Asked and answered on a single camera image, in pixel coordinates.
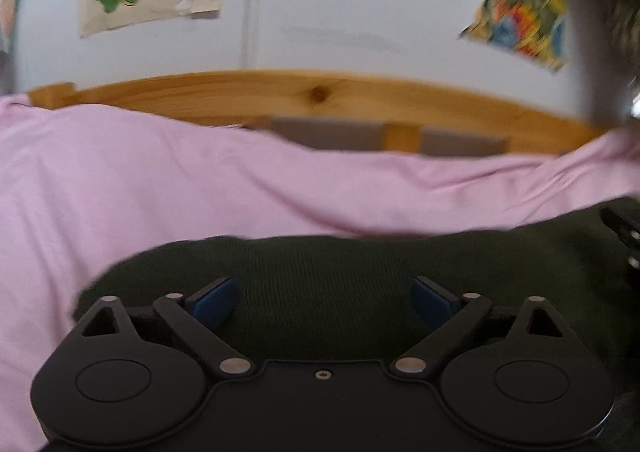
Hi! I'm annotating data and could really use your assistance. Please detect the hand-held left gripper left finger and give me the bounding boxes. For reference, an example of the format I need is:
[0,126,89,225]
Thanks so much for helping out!
[79,277,252,379]

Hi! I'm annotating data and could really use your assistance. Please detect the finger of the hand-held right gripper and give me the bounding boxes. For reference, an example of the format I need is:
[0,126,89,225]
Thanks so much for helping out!
[600,207,640,279]

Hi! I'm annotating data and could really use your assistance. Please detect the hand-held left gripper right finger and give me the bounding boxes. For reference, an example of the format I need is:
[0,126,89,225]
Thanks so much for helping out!
[390,276,564,379]

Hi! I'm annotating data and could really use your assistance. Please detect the dark green corduroy shirt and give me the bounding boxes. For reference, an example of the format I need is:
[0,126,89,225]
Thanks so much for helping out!
[70,197,640,452]

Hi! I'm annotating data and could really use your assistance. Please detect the clear plastic bag of clothes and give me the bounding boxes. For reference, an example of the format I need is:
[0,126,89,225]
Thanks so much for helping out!
[565,0,640,127]

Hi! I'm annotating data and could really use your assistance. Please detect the pink bed sheet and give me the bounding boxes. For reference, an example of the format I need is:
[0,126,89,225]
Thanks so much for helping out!
[0,94,640,452]

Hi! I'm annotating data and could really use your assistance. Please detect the wooden bed frame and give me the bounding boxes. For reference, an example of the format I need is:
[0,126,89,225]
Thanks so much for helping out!
[27,70,608,155]

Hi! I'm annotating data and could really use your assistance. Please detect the colourful landscape wall poster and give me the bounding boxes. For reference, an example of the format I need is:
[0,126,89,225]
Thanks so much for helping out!
[447,0,571,72]

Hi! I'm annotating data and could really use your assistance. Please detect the white wall pipe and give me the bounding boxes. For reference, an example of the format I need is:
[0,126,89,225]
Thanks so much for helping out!
[241,0,266,68]

